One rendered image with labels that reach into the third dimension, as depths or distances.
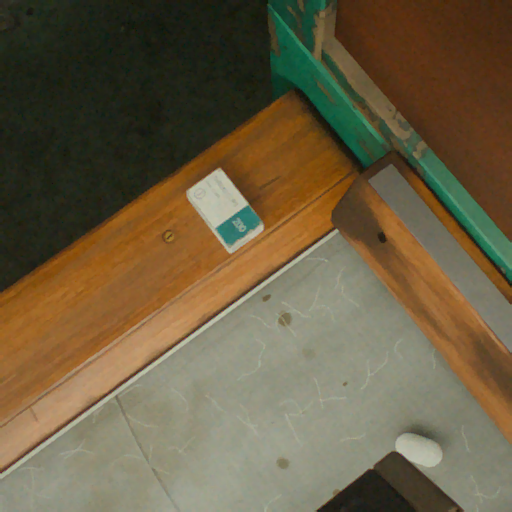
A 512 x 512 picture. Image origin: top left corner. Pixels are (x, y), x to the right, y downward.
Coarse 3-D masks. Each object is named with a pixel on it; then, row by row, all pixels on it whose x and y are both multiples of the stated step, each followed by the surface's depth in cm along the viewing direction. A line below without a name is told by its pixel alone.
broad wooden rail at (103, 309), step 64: (256, 128) 81; (320, 128) 81; (256, 192) 80; (320, 192) 80; (64, 256) 79; (128, 256) 79; (192, 256) 79; (256, 256) 79; (0, 320) 78; (64, 320) 78; (128, 320) 77; (192, 320) 79; (0, 384) 76; (64, 384) 77; (0, 448) 76
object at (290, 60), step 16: (272, 16) 77; (272, 32) 80; (288, 32) 76; (272, 48) 83; (288, 48) 78; (304, 48) 75; (272, 64) 86; (288, 64) 82; (304, 64) 77; (320, 64) 75; (272, 80) 89; (288, 80) 84; (304, 80) 81; (320, 80) 76; (272, 96) 92; (304, 96) 83; (320, 96) 80; (336, 96) 75; (320, 112) 82; (336, 112) 78; (352, 112) 74; (336, 128) 81; (352, 128) 77; (368, 128) 74; (352, 144) 80; (368, 144) 76; (384, 144) 73; (368, 160) 79
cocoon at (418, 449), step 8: (400, 440) 75; (408, 440) 75; (416, 440) 75; (424, 440) 75; (432, 440) 75; (400, 448) 75; (408, 448) 75; (416, 448) 75; (424, 448) 75; (432, 448) 75; (440, 448) 75; (408, 456) 75; (416, 456) 75; (424, 456) 75; (432, 456) 74; (440, 456) 75; (424, 464) 75; (432, 464) 75
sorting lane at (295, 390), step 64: (320, 256) 81; (256, 320) 80; (320, 320) 80; (384, 320) 79; (128, 384) 79; (192, 384) 78; (256, 384) 78; (320, 384) 78; (384, 384) 78; (448, 384) 78; (64, 448) 78; (128, 448) 77; (192, 448) 77; (256, 448) 77; (320, 448) 77; (384, 448) 77; (448, 448) 77
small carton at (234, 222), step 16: (208, 176) 78; (224, 176) 78; (192, 192) 78; (208, 192) 78; (224, 192) 78; (240, 192) 78; (208, 208) 78; (224, 208) 78; (240, 208) 78; (208, 224) 79; (224, 224) 77; (240, 224) 77; (256, 224) 77; (224, 240) 77; (240, 240) 77
